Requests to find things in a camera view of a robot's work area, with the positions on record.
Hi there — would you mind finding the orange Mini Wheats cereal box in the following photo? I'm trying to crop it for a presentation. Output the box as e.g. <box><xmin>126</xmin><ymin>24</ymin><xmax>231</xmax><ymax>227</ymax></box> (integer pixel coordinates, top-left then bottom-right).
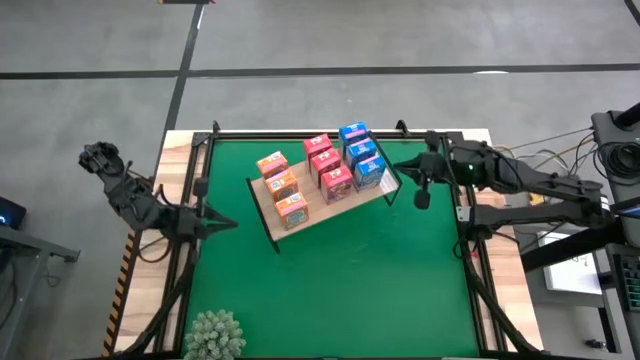
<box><xmin>263</xmin><ymin>168</ymin><xmax>300</xmax><ymax>201</ymax></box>
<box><xmin>273</xmin><ymin>192</ymin><xmax>310</xmax><ymax>232</ymax></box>
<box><xmin>255</xmin><ymin>150</ymin><xmax>290</xmax><ymax>180</ymax></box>

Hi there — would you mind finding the grey equipment cart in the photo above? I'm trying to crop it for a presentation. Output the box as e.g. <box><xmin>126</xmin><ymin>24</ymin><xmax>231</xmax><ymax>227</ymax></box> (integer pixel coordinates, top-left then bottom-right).
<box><xmin>591</xmin><ymin>102</ymin><xmax>640</xmax><ymax>221</ymax></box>

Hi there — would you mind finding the grey metal side table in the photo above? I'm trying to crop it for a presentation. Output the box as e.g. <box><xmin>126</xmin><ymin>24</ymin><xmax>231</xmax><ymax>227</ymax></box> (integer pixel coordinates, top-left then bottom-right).
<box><xmin>0</xmin><ymin>224</ymin><xmax>81</xmax><ymax>360</ymax></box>

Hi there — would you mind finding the black beam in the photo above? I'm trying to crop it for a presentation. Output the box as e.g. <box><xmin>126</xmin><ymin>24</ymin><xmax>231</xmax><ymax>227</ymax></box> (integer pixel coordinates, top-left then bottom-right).
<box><xmin>519</xmin><ymin>215</ymin><xmax>626</xmax><ymax>274</ymax></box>

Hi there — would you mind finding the coiled black cable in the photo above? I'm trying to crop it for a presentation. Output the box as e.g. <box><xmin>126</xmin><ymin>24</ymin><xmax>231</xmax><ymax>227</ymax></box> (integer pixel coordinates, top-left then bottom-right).
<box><xmin>594</xmin><ymin>141</ymin><xmax>640</xmax><ymax>187</ymax></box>

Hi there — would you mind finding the yellow cable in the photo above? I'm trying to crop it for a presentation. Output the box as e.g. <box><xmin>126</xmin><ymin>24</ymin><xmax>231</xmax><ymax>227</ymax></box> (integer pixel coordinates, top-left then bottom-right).
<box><xmin>492</xmin><ymin>143</ymin><xmax>539</xmax><ymax>157</ymax></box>

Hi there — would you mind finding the wooden shelf with black legs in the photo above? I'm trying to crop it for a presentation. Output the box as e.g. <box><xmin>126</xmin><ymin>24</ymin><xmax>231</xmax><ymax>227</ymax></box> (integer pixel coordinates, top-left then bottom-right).
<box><xmin>245</xmin><ymin>132</ymin><xmax>403</xmax><ymax>255</ymax></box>

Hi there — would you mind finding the green table mat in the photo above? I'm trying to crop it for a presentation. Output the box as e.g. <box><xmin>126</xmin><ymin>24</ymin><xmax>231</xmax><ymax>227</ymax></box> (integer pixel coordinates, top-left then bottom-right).
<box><xmin>183</xmin><ymin>139</ymin><xmax>480</xmax><ymax>359</ymax></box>

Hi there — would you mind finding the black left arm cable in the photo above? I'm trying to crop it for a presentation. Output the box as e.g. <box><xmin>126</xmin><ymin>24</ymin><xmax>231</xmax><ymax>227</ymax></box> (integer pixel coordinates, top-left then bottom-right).
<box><xmin>135</xmin><ymin>232</ymin><xmax>174</xmax><ymax>265</ymax></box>

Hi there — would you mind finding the black metal table frame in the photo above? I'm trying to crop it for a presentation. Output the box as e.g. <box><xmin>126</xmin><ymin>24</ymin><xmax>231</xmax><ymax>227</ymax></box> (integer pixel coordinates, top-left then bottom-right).
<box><xmin>113</xmin><ymin>119</ymin><xmax>544</xmax><ymax>360</ymax></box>

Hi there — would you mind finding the black device with blue light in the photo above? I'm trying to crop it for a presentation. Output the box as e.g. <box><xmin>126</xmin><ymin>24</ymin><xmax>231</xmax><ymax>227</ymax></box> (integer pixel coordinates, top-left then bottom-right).
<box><xmin>0</xmin><ymin>195</ymin><xmax>28</xmax><ymax>231</ymax></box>

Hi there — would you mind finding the pale green artificial plant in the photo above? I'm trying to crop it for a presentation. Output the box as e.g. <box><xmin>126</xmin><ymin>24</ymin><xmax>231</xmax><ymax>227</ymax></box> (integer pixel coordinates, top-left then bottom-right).
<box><xmin>183</xmin><ymin>308</ymin><xmax>248</xmax><ymax>360</ymax></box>

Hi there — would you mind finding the yellow black hazard tape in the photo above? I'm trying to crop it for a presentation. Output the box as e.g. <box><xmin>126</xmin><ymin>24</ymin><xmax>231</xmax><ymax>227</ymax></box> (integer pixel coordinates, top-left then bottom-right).
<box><xmin>102</xmin><ymin>219</ymin><xmax>140</xmax><ymax>357</ymax></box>

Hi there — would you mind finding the white board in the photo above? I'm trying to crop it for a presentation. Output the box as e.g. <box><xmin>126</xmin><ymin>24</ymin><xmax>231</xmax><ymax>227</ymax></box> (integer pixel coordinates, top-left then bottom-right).
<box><xmin>537</xmin><ymin>230</ymin><xmax>604</xmax><ymax>296</ymax></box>

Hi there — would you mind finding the red Froot Loops cereal box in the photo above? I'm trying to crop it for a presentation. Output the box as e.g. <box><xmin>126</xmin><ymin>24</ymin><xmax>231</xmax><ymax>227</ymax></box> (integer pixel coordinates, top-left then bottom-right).
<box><xmin>309</xmin><ymin>147</ymin><xmax>343</xmax><ymax>176</ymax></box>
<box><xmin>319</xmin><ymin>165</ymin><xmax>355</xmax><ymax>206</ymax></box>
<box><xmin>302</xmin><ymin>133</ymin><xmax>334</xmax><ymax>159</ymax></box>

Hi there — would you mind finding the blue Rice Krispies cereal box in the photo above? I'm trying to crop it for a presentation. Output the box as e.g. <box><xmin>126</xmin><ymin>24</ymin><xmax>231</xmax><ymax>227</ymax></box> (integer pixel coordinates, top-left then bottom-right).
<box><xmin>337</xmin><ymin>121</ymin><xmax>370</xmax><ymax>146</ymax></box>
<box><xmin>344</xmin><ymin>137</ymin><xmax>379</xmax><ymax>164</ymax></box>
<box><xmin>353</xmin><ymin>153</ymin><xmax>388</xmax><ymax>193</ymax></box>

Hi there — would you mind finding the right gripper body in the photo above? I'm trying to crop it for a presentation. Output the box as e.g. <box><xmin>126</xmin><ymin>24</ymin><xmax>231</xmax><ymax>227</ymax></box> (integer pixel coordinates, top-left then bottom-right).
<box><xmin>414</xmin><ymin>130</ymin><xmax>454</xmax><ymax>211</ymax></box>

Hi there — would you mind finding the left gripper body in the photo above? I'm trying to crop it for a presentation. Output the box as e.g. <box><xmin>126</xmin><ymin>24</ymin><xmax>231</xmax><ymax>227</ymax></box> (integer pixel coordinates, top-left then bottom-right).
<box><xmin>188</xmin><ymin>177</ymin><xmax>211</xmax><ymax>239</ymax></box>

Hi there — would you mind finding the dark keyboard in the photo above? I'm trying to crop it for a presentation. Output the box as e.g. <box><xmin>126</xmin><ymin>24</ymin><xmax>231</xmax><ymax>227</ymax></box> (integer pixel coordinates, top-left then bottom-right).
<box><xmin>613</xmin><ymin>252</ymin><xmax>640</xmax><ymax>314</ymax></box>

